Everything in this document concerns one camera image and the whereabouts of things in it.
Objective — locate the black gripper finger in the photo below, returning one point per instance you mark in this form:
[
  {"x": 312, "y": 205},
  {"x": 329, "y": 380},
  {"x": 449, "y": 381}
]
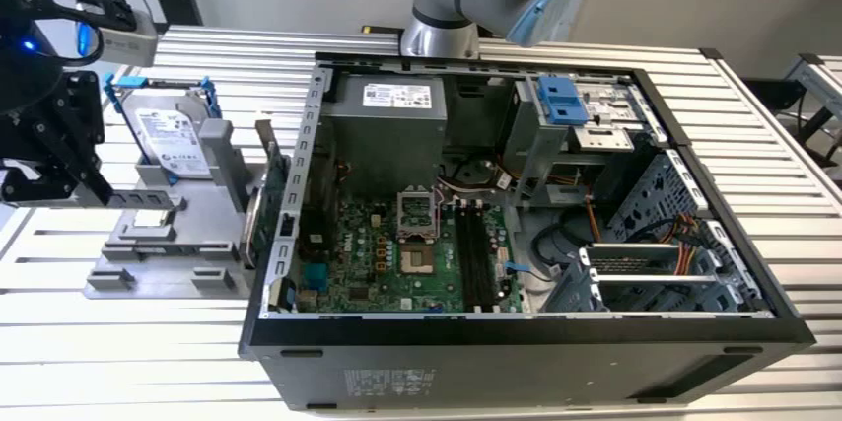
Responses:
[
  {"x": 82, "y": 115},
  {"x": 27, "y": 179}
]

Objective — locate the black RAM slot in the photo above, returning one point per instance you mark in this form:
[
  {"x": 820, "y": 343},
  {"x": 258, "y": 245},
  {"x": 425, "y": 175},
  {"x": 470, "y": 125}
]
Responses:
[
  {"x": 481, "y": 256},
  {"x": 473, "y": 256},
  {"x": 489, "y": 256},
  {"x": 465, "y": 256}
]

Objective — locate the hard disk in blue carrier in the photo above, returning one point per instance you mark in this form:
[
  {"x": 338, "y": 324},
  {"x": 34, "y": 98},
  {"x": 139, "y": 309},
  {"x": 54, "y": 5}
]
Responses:
[{"x": 165, "y": 135}]

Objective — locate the silver CPU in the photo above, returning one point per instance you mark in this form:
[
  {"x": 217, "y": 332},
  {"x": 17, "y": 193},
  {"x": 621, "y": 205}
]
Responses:
[{"x": 150, "y": 219}]

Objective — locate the grey parts rack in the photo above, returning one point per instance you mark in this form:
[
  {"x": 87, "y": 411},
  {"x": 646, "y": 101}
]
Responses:
[{"x": 198, "y": 224}]

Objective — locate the green graphics card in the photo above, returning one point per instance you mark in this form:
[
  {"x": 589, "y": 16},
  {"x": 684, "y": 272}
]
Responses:
[{"x": 273, "y": 179}]

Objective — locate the grey power supply unit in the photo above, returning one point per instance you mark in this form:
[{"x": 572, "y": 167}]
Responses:
[{"x": 389, "y": 145}]

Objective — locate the yellow black plug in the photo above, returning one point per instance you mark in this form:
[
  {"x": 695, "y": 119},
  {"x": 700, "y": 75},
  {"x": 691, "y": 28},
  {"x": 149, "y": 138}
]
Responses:
[{"x": 372, "y": 29}]

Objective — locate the blue expansion slot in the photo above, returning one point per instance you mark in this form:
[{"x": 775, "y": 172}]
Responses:
[{"x": 316, "y": 278}]

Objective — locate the thin locking lever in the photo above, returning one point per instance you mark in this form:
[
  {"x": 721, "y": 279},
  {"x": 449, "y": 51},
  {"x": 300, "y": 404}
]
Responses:
[{"x": 440, "y": 216}]

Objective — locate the CPU socket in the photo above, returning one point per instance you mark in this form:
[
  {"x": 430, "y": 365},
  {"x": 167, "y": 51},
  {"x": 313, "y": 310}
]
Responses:
[{"x": 418, "y": 257}]

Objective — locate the green motherboard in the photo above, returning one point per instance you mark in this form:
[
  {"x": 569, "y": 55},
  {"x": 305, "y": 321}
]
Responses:
[{"x": 421, "y": 293}]

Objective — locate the blue drive latch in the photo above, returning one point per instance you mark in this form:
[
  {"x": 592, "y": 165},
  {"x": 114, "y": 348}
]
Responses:
[{"x": 560, "y": 95}]

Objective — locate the black open PC case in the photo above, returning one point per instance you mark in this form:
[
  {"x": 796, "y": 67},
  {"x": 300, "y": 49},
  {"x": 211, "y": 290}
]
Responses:
[{"x": 461, "y": 371}]

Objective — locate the silver disk bay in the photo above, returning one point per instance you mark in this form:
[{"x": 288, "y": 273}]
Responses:
[{"x": 632, "y": 280}]

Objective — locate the black joint block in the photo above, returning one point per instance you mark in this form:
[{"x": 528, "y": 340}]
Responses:
[{"x": 773, "y": 93}]

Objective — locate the slatted metal side table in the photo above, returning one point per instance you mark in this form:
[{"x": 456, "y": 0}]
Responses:
[{"x": 816, "y": 71}]

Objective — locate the black table corner bracket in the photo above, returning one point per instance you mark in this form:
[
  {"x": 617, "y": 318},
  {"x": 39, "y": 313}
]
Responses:
[{"x": 711, "y": 53}]

